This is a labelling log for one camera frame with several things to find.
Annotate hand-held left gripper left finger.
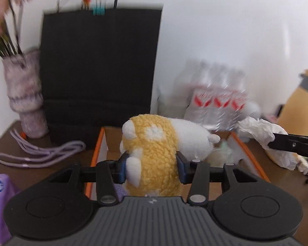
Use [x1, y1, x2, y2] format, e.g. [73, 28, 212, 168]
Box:
[47, 152, 130, 207]

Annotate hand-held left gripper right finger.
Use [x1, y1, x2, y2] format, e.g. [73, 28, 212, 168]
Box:
[176, 151, 272, 207]

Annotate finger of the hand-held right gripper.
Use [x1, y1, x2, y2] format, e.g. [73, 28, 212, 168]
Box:
[272, 132, 308, 144]
[268, 140, 308, 159]

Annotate yellow white plush toy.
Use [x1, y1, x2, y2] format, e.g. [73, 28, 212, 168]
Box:
[119, 114, 221, 198]

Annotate red orange cardboard box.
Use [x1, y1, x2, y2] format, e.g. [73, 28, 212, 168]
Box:
[85, 126, 270, 202]

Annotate white tissue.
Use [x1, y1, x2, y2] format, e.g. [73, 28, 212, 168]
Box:
[236, 116, 308, 172]

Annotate yellow insulated jug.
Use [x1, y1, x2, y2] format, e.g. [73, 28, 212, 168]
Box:
[276, 69, 308, 135]

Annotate pale green plastic bag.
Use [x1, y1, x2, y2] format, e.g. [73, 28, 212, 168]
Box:
[213, 140, 237, 167]

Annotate white robot speaker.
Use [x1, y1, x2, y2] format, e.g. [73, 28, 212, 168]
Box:
[246, 101, 262, 120]

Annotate clear water bottle red label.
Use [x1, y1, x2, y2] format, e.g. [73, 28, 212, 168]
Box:
[230, 68, 249, 123]
[210, 63, 233, 130]
[185, 60, 213, 127]

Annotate black paper bag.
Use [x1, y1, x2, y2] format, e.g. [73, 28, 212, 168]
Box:
[40, 4, 163, 150]

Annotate purple tissue pack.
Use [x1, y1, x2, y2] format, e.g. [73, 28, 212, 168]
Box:
[0, 173, 21, 244]

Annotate mottled purple vase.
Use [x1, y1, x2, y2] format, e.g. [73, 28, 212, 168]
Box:
[2, 49, 49, 139]

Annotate teal binder clip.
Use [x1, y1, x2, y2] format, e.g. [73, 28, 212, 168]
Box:
[92, 4, 106, 16]

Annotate dried pink flowers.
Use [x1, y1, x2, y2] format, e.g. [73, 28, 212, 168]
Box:
[0, 0, 40, 58]

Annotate purple cord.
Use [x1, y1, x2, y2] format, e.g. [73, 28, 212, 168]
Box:
[0, 129, 86, 169]

